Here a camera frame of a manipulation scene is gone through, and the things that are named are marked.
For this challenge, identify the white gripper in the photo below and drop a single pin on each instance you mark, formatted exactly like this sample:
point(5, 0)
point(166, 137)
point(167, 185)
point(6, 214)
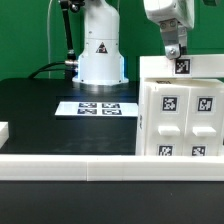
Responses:
point(174, 16)

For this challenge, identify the white cabinet top block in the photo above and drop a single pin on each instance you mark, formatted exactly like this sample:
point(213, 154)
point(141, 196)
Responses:
point(188, 66)

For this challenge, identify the white cabinet body box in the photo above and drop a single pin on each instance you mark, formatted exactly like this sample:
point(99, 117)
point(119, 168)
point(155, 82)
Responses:
point(144, 95)

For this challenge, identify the white tag base sheet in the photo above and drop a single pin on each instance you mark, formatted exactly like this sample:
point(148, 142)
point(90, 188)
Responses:
point(97, 109)

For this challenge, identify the white cabinet door panel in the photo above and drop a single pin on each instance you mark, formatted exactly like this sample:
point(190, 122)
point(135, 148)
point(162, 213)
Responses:
point(205, 119)
point(166, 120)

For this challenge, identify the white U-shaped fence frame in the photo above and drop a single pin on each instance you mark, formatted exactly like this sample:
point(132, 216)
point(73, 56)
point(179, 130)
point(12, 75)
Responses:
point(110, 168)

